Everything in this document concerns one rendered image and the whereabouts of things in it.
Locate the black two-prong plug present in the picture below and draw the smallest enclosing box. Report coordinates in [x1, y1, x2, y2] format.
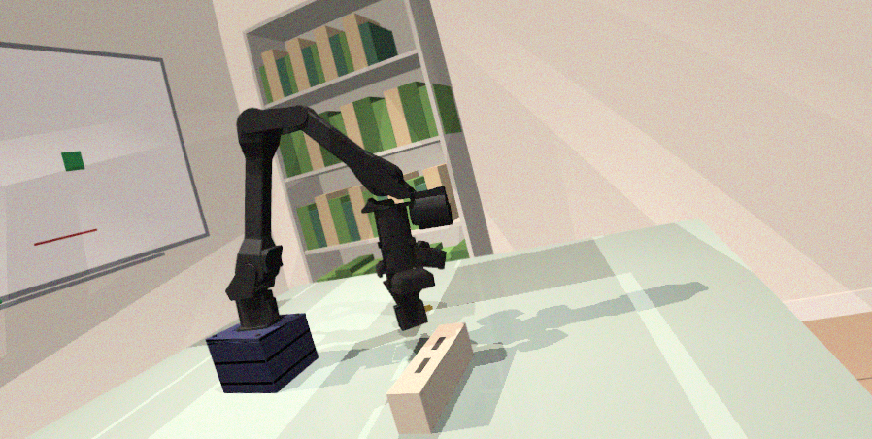
[393, 299, 433, 331]

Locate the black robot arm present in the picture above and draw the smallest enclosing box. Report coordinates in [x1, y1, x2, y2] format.
[225, 105, 453, 332]

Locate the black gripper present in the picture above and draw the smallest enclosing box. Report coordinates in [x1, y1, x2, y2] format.
[375, 231, 435, 323]

